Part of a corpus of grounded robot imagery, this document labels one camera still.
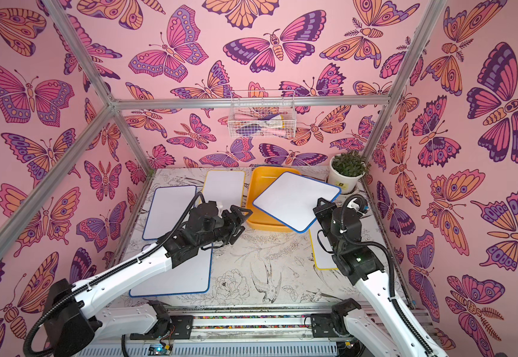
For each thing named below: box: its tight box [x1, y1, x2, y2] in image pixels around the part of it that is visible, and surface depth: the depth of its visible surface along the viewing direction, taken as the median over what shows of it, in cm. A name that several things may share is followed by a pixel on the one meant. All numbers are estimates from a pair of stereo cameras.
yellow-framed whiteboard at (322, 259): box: [308, 218, 339, 270], surface depth 64 cm
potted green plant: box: [327, 150, 372, 195], surface depth 101 cm
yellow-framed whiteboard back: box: [202, 169, 246, 215], surface depth 119 cm
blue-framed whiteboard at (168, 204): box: [142, 185, 197, 241], surface depth 112 cm
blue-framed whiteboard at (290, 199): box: [252, 171, 342, 234], surface depth 90 cm
